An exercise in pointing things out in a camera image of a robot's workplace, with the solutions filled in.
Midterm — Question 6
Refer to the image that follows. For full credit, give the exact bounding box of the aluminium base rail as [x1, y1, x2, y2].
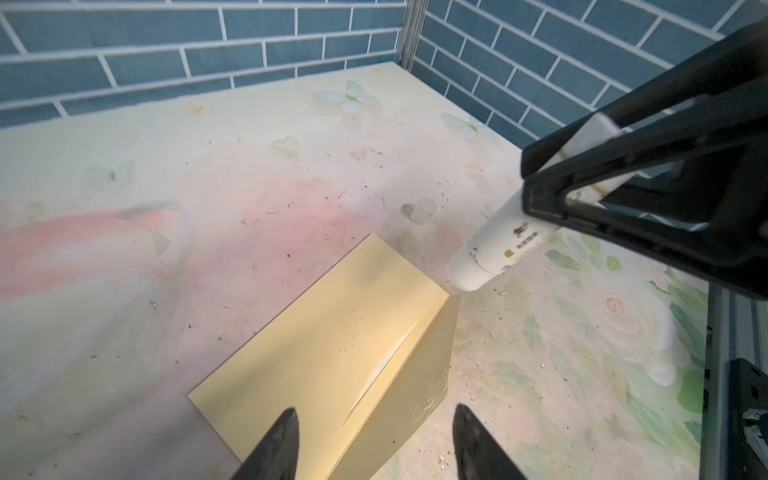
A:
[699, 284, 767, 479]

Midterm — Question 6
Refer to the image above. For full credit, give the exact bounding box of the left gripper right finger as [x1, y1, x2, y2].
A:
[452, 404, 526, 480]

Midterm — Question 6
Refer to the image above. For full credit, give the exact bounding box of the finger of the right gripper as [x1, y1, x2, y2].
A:
[521, 20, 767, 177]
[522, 98, 767, 299]

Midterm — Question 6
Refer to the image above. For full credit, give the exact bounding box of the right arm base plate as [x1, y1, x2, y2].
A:
[726, 358, 767, 479]

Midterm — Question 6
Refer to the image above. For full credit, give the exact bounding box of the yellow envelope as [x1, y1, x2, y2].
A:
[189, 235, 461, 479]

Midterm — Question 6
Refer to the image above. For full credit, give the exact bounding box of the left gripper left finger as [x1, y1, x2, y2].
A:
[231, 408, 300, 480]

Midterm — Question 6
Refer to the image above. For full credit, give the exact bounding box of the right corner aluminium post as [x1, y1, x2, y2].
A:
[396, 0, 429, 71]

